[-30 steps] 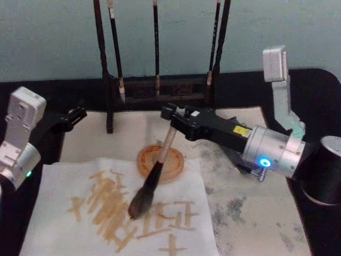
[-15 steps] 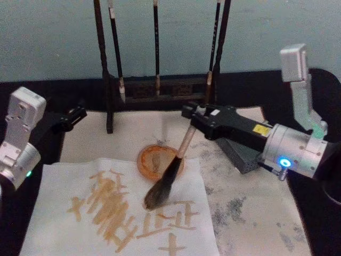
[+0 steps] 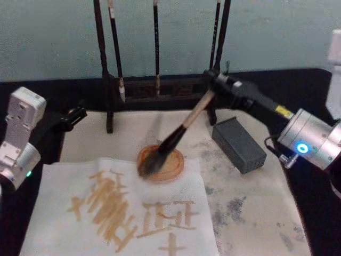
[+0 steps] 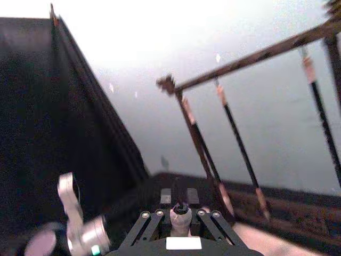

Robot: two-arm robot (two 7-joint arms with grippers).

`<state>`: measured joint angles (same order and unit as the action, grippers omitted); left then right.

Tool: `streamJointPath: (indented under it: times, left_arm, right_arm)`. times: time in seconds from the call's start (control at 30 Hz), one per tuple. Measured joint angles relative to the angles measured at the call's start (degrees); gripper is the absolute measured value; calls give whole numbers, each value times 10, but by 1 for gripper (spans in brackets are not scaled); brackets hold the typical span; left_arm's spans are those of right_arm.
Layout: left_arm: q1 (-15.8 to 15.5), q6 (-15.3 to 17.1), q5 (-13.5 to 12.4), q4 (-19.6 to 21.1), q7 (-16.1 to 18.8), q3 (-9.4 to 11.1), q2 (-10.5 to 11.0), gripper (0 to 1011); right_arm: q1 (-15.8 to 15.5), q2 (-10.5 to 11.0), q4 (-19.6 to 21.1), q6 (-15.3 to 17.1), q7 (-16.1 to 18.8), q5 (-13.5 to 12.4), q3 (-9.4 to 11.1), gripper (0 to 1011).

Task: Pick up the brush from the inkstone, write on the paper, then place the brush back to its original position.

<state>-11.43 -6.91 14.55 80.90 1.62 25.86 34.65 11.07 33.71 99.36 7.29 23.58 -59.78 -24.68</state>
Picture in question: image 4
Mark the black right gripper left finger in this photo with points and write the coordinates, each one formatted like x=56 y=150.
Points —
x=149 y=226

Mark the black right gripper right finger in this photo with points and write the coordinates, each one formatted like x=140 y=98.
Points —
x=213 y=225

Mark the small white plastic piece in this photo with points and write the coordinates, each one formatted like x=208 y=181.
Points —
x=180 y=221

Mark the black rack with steel bars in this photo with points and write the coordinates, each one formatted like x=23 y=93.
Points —
x=239 y=62

